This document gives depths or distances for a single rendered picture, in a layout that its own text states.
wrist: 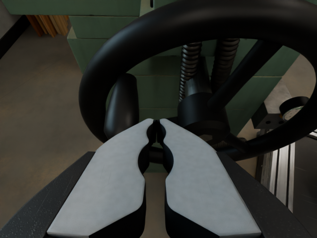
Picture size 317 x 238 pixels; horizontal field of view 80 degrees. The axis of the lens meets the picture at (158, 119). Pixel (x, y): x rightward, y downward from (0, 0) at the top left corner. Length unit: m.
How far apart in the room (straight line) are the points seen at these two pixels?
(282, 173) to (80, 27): 0.88
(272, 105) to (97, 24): 0.45
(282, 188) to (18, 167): 1.27
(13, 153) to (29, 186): 0.23
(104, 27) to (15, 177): 1.05
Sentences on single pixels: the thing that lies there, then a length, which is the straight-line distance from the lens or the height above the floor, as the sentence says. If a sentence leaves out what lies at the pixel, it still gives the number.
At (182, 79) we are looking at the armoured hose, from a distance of 0.27.
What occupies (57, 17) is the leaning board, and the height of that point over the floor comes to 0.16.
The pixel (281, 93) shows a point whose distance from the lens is 0.61.
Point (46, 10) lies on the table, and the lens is 0.38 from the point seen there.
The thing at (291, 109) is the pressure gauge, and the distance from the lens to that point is 0.50.
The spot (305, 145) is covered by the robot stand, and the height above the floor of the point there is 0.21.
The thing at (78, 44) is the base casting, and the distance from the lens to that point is 0.40.
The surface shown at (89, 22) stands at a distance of 0.37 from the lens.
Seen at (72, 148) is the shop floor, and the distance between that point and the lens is 1.20.
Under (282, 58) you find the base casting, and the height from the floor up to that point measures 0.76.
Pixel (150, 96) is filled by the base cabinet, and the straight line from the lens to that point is 0.48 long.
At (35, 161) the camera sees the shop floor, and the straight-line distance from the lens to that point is 1.26.
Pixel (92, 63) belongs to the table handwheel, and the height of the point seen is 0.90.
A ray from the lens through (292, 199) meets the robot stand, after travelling 0.95.
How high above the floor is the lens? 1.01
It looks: 58 degrees down
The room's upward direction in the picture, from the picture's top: 1 degrees clockwise
